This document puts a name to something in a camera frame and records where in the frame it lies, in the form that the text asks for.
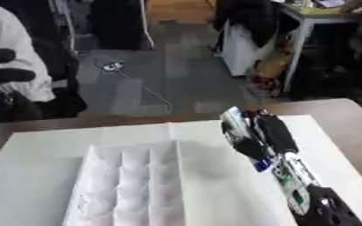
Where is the white cabinet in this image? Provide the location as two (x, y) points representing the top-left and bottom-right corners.
(218, 22), (277, 78)

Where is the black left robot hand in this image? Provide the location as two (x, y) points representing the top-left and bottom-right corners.
(0, 48), (42, 124)

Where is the white box with dividers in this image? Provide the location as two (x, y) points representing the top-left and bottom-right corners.
(60, 139), (298, 226)

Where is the cable on floor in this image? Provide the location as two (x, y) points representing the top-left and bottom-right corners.
(93, 58), (175, 116)

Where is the white-legged desk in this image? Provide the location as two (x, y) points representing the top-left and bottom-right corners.
(276, 2), (362, 94)

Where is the black upright case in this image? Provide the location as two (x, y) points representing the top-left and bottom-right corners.
(87, 0), (150, 51)

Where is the person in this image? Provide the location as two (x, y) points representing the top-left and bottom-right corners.
(0, 1), (57, 103)

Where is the black jacket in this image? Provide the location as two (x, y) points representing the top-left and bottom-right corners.
(212, 0), (302, 49)

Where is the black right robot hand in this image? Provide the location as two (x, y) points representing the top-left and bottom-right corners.
(233, 109), (300, 162)

